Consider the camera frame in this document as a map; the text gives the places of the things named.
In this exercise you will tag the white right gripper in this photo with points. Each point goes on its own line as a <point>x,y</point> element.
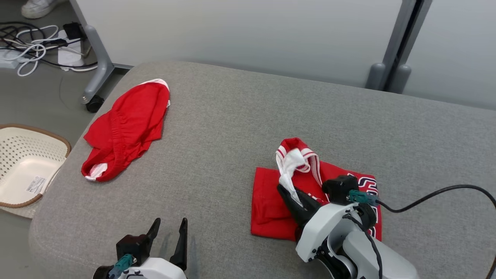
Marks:
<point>321,228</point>

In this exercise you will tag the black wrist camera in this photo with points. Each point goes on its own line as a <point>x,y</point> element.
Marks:
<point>337,188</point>
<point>133,246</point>

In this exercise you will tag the red white striped jersey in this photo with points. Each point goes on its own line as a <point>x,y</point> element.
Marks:
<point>271,201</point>

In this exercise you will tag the black caster wheel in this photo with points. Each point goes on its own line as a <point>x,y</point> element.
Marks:
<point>94,104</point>

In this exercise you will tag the grey partition post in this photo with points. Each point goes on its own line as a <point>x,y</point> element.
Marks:
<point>399,31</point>

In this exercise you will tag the grey metal desk frame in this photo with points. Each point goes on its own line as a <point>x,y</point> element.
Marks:
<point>101,58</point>

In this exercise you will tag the white shoe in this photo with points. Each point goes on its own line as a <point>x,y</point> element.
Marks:
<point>37,7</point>

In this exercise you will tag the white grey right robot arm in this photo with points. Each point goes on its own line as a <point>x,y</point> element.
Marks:
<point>387,263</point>

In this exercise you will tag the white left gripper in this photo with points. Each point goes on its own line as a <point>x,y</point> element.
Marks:
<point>155,269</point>

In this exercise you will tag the red shorts with white trim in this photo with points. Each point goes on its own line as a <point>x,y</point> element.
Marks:
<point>124,128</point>

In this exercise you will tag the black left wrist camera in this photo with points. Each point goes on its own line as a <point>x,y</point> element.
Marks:
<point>133,246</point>

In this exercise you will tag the black power adapter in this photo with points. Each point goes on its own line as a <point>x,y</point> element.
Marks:
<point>73,30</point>

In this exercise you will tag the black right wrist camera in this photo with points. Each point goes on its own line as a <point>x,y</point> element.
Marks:
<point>337,188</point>

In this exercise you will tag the white laundry basket brown rim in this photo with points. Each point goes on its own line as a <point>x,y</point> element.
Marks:
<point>23,170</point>

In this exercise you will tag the white power strip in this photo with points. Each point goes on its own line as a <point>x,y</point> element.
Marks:
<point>9,60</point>

